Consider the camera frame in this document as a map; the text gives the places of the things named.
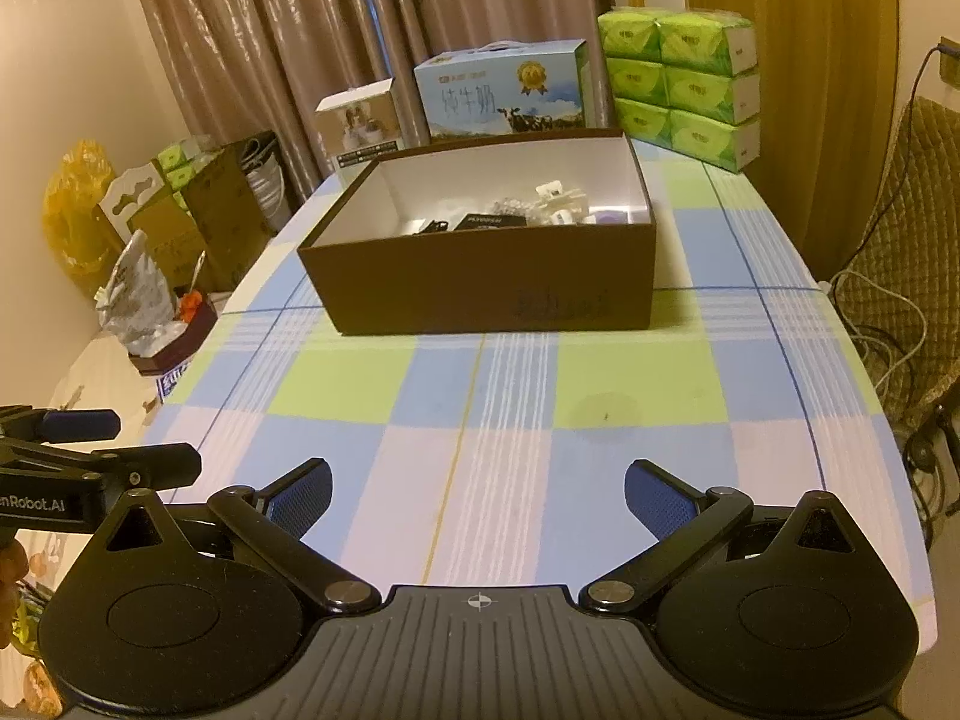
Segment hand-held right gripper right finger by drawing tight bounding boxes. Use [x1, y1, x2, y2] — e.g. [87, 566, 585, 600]
[579, 457, 860, 614]

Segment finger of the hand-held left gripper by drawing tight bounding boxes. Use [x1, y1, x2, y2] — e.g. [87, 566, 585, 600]
[0, 405, 122, 445]
[0, 438, 203, 490]

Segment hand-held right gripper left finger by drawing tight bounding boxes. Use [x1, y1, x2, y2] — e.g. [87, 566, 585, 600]
[103, 457, 383, 614]

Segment brown cardboard box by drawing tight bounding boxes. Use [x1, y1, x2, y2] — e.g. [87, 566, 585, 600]
[297, 127, 658, 337]

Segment white hair claw clip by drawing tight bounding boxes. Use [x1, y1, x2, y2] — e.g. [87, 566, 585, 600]
[523, 178, 595, 227]

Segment black product box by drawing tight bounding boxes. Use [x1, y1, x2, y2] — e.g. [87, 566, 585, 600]
[453, 211, 530, 230]

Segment person's left hand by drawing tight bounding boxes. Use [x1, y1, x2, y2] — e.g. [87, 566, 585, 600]
[0, 540, 31, 650]

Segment cream bed sheet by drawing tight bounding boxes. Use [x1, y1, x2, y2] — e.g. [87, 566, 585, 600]
[0, 330, 162, 616]

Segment blue label box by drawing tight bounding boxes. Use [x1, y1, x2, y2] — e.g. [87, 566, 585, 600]
[154, 358, 197, 400]

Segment dark red box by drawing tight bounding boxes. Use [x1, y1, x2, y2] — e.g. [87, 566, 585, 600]
[130, 298, 219, 377]

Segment crumpled white plastic bag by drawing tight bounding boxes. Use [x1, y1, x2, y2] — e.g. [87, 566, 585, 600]
[93, 228, 182, 358]

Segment checkered tablecloth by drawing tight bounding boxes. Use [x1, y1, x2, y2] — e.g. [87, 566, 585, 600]
[139, 131, 940, 661]

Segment yellow plastic bag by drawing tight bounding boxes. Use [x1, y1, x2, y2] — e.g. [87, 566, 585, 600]
[41, 139, 125, 295]

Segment white cardboard hanger insert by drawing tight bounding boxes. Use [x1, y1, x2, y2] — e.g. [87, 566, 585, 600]
[97, 163, 178, 242]

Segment tan cardboard box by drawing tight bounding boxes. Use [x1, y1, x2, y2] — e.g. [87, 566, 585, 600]
[122, 130, 283, 295]

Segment green tissue packs in carton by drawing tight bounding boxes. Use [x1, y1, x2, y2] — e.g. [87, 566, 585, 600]
[156, 141, 197, 212]

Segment stack of white bowls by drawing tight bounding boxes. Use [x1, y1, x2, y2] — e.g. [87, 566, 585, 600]
[243, 138, 290, 235]

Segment chair with quilted cover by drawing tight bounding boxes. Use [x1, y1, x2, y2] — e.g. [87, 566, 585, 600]
[823, 97, 960, 440]

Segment small white product box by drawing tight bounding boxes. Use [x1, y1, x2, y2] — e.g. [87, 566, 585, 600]
[314, 77, 403, 167]

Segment stack of green tissue packs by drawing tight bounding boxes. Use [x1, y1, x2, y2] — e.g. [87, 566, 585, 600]
[597, 7, 761, 173]

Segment blue milk carton box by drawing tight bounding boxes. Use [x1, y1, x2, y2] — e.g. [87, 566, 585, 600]
[414, 40, 595, 140]

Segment wooden door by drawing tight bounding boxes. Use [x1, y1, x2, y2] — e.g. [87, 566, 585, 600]
[679, 0, 901, 282]

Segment brown curtain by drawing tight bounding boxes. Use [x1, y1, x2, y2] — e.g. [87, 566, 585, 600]
[120, 0, 612, 200]

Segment white cables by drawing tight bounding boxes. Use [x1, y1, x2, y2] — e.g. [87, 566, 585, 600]
[823, 270, 946, 421]

